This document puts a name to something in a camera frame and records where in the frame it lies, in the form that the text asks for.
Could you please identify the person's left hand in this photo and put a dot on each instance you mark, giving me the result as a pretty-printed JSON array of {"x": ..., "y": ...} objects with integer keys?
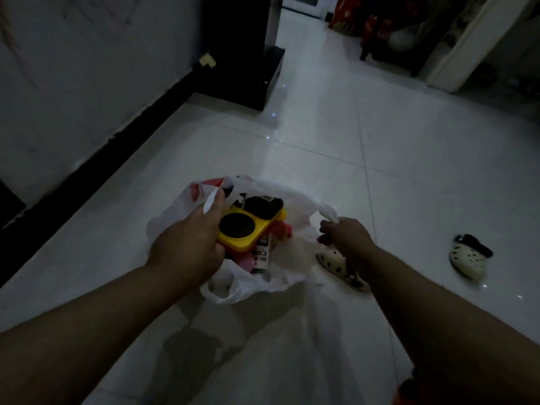
[{"x": 190, "y": 248}]

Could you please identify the person's right hand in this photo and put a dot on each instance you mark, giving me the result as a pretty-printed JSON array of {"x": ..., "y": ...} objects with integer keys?
[{"x": 348, "y": 238}]

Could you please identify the cream clog shoe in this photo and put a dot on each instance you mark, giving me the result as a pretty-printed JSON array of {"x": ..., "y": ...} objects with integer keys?
[
  {"x": 470, "y": 257},
  {"x": 337, "y": 265}
]

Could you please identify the yellow music player toy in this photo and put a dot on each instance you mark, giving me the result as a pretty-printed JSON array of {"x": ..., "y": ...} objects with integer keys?
[{"x": 244, "y": 227}]

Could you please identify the white plastic bag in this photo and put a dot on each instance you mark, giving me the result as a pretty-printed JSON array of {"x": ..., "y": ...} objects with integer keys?
[{"x": 291, "y": 261}]

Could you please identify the silver spray can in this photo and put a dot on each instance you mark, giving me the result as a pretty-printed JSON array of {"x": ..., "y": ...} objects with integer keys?
[{"x": 261, "y": 257}]

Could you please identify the black yellow device toy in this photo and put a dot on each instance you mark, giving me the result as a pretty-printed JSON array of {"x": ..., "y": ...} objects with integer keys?
[{"x": 263, "y": 206}]

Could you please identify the person's left forearm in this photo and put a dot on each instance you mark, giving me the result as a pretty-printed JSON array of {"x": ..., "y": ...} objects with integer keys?
[{"x": 84, "y": 341}]

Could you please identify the person's right forearm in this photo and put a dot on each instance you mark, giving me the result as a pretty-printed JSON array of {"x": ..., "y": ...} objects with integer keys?
[{"x": 455, "y": 333}]

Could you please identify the black cabinet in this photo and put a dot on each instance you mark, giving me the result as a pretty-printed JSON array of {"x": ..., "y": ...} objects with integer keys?
[{"x": 240, "y": 50}]

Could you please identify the dark wooden table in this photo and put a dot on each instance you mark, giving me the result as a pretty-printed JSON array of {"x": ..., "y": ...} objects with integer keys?
[{"x": 401, "y": 33}]

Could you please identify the red box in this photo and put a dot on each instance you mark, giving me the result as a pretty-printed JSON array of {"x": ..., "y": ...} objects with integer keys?
[{"x": 346, "y": 12}]

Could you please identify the dark glass door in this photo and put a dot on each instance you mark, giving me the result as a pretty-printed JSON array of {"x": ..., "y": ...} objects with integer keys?
[{"x": 303, "y": 0}]

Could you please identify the small white wall plug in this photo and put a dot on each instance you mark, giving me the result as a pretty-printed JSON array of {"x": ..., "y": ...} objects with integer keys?
[{"x": 207, "y": 60}]

